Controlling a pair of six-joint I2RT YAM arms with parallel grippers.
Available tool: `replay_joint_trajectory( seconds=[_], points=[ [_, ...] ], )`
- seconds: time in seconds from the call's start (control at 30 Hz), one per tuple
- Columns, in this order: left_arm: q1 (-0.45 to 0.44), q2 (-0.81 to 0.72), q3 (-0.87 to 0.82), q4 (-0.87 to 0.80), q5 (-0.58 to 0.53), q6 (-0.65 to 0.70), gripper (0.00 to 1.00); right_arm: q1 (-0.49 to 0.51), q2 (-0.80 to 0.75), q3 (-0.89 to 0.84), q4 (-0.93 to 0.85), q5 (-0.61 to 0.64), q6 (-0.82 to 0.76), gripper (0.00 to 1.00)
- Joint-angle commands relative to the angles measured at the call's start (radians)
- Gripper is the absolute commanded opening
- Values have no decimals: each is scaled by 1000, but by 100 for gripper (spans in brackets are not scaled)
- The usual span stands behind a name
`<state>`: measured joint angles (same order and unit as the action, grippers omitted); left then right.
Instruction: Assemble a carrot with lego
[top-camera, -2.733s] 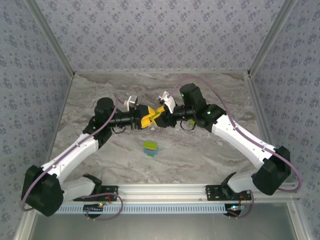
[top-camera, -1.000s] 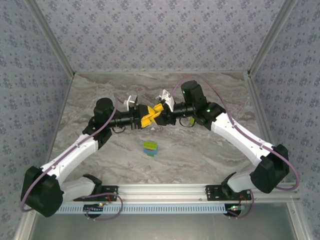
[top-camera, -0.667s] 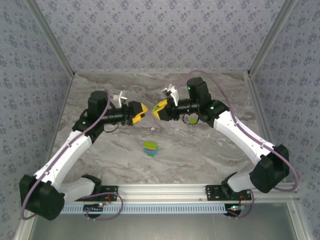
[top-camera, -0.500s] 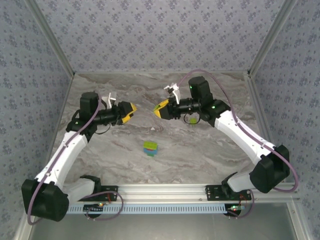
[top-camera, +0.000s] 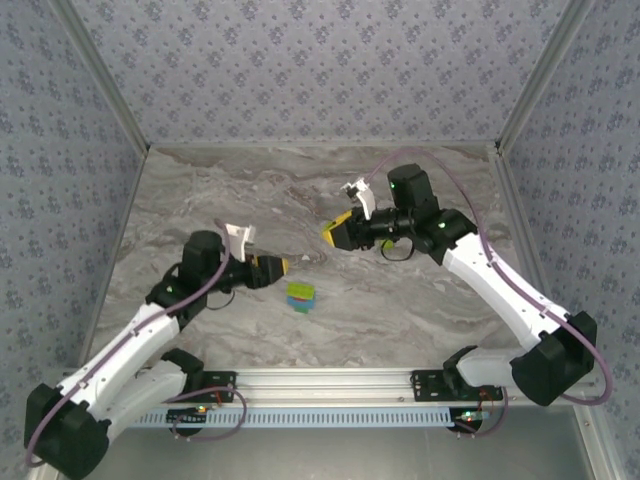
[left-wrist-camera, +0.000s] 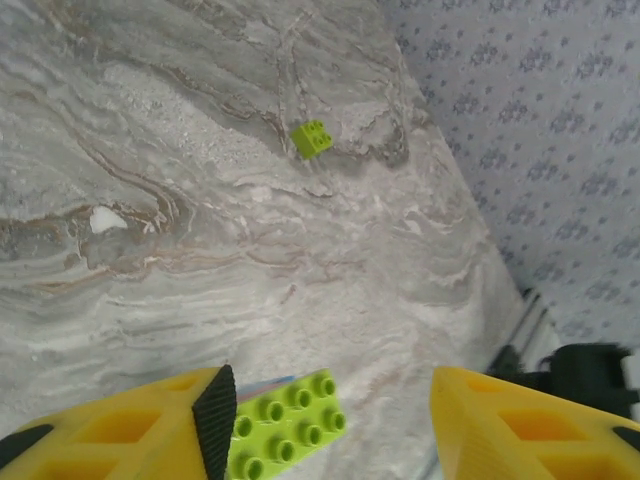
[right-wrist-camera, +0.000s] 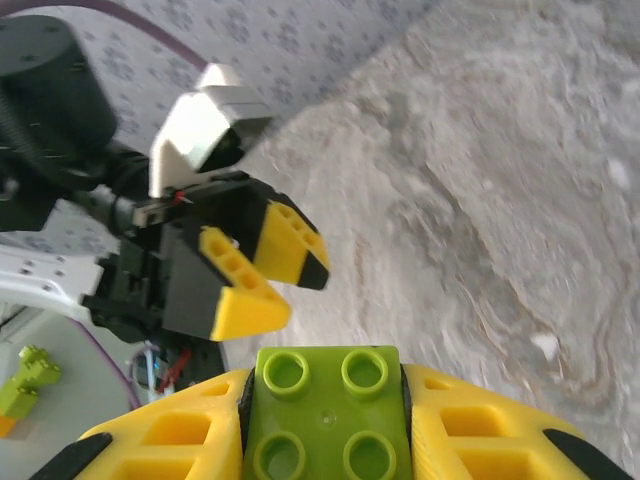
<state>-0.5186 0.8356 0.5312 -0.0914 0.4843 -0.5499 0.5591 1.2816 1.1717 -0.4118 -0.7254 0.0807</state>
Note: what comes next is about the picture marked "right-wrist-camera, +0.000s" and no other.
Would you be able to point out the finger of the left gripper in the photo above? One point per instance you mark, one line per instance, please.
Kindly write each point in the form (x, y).
(245, 310)
(285, 245)

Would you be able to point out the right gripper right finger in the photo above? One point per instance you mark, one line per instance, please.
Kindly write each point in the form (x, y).
(430, 450)

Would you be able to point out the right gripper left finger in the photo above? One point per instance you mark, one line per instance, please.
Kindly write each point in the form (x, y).
(220, 400)

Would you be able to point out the lime small lego brick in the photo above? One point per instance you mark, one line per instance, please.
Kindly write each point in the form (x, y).
(42, 372)
(327, 425)

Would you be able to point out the lime long lego brick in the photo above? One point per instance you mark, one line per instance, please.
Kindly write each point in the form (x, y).
(17, 402)

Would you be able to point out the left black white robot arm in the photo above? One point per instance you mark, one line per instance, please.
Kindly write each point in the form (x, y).
(40, 280)

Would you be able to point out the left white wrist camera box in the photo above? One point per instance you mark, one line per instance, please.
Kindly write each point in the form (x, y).
(190, 130)

